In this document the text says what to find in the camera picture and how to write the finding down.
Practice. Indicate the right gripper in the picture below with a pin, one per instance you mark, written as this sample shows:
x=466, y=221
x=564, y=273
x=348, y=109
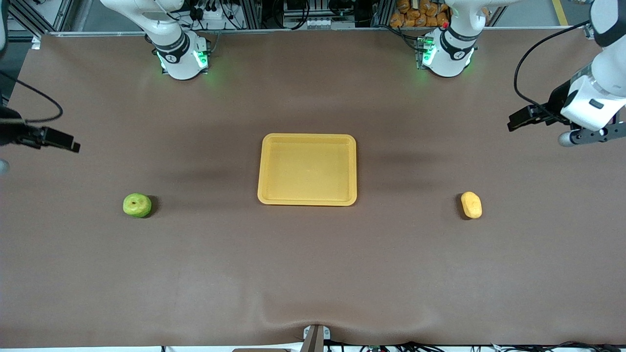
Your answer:
x=10, y=132

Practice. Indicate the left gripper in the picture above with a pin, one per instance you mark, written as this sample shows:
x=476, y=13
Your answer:
x=556, y=101

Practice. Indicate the yellow potato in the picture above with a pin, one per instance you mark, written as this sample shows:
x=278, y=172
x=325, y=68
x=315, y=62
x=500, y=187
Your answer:
x=472, y=205

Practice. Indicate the green apple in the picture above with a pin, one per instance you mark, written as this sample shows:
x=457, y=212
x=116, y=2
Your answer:
x=137, y=205

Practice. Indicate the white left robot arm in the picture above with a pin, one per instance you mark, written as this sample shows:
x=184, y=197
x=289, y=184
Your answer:
x=452, y=58

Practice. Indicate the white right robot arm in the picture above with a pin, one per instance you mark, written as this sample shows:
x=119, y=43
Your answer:
x=181, y=63

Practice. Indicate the yellow plastic tray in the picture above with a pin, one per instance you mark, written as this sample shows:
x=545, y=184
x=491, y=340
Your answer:
x=308, y=171

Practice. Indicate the orange snack packets pile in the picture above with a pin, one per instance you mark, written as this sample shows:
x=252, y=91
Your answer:
x=415, y=14

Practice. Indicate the white power strip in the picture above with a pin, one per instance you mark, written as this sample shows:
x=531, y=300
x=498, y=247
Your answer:
x=212, y=14

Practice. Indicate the white connector block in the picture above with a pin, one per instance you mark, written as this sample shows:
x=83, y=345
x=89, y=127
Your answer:
x=319, y=23

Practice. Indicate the brown table cover mat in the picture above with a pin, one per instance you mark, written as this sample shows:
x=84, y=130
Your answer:
x=313, y=269

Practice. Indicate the aluminium frame post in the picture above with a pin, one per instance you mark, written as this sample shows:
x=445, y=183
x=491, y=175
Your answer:
x=383, y=13
x=252, y=13

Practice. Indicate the aluminium table edge rail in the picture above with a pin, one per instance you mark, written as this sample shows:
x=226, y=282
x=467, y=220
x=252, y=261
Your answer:
x=293, y=30

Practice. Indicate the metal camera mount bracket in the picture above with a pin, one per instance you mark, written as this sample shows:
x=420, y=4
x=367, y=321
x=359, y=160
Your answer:
x=315, y=340

